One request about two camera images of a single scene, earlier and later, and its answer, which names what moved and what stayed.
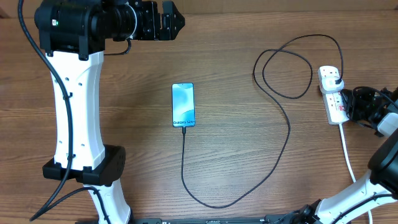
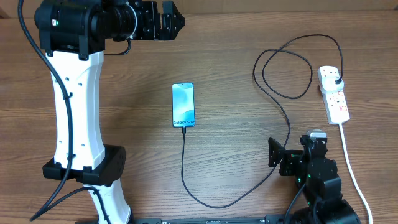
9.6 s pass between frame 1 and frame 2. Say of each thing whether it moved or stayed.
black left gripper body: stayed
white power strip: stayed
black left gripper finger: stayed
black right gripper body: moved
